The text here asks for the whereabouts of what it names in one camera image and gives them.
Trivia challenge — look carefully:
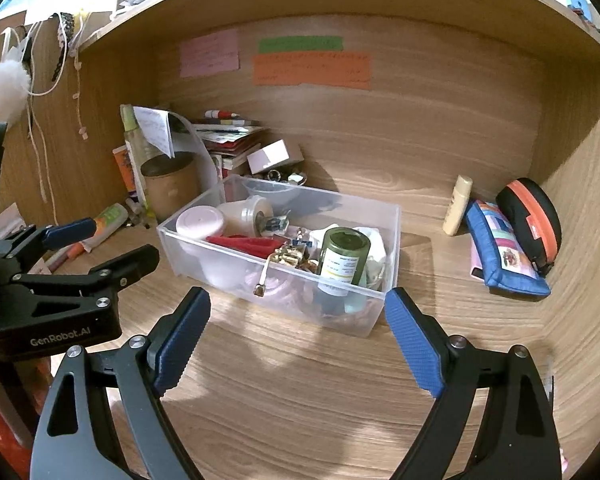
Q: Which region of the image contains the red booklet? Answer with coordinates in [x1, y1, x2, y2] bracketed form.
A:
[206, 235, 284, 259]

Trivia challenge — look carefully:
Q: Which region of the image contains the gold chain trinket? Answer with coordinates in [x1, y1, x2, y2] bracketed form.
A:
[252, 228, 318, 297]

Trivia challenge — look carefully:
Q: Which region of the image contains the orange sticky note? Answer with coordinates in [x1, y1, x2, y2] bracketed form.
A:
[252, 51, 372, 90]

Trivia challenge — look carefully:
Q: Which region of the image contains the white tape roll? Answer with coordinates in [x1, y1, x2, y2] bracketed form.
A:
[218, 195, 273, 237]

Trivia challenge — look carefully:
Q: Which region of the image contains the brown ceramic mug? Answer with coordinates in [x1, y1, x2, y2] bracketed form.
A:
[140, 152, 199, 222]

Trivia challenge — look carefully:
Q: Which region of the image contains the white cord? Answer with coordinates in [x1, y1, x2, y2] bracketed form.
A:
[0, 19, 89, 226]

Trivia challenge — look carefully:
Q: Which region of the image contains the blue pencil pouch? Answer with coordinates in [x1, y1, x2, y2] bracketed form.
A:
[465, 200, 550, 298]

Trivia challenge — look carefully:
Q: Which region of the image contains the orange green tube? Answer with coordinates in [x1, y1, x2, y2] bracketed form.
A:
[81, 203, 129, 252]

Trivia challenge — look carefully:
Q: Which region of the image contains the white fluffy pompom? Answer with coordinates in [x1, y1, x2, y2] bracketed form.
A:
[0, 60, 31, 127]

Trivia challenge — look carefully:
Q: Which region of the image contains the orange pen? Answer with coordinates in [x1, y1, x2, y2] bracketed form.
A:
[45, 243, 85, 273]

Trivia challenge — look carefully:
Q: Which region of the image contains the black orange zip case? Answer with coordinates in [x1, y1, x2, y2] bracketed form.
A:
[496, 178, 562, 278]

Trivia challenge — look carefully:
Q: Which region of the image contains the pink sticky note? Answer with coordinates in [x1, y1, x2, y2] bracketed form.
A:
[180, 28, 240, 78]

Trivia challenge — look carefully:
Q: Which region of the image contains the cream lotion bottle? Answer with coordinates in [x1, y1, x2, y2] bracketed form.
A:
[442, 174, 472, 236]

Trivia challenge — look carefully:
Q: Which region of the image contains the bowl of trinkets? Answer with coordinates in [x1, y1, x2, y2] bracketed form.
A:
[244, 168, 308, 214]

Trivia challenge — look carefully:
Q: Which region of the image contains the pink cable bag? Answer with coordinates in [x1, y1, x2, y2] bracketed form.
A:
[244, 268, 317, 309]

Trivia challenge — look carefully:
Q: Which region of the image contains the white cloth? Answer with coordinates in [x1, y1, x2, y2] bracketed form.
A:
[309, 223, 387, 290]

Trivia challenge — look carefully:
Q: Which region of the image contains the small white box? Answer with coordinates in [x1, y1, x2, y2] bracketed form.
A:
[247, 140, 304, 174]

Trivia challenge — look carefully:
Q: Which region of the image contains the clear plastic storage bin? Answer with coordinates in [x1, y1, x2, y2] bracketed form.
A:
[158, 176, 401, 337]

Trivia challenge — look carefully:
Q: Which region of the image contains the green sticky note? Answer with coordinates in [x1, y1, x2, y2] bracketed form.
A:
[258, 36, 343, 54]

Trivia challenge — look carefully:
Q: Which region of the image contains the pink round jar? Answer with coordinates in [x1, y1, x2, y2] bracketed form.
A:
[176, 206, 225, 240]

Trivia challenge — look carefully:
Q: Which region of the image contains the stack of books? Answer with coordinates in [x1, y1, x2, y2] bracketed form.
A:
[192, 110, 268, 179]

